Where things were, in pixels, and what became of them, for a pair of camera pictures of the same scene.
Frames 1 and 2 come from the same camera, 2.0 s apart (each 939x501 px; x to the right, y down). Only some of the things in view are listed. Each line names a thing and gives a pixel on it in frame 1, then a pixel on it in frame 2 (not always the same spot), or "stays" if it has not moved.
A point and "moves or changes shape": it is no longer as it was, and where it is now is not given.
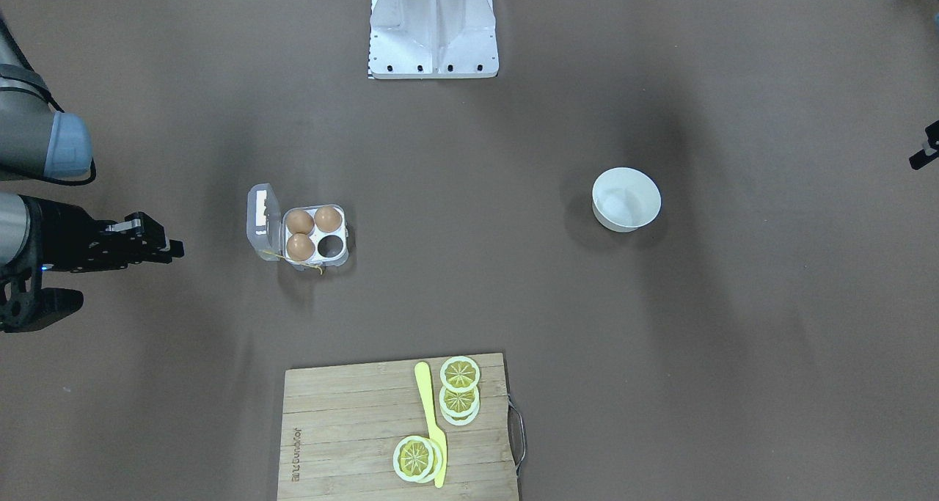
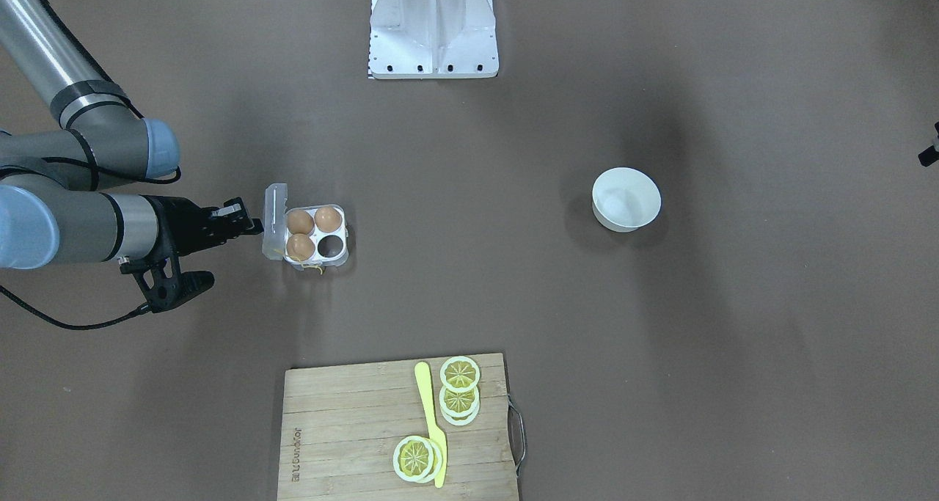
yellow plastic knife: x=422 y=374 stays
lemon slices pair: x=459 y=408 stays
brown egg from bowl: x=328 y=218 stays
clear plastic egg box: x=267 y=232 moves or changes shape
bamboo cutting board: x=340 y=426 stays
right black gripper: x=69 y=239 -> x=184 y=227
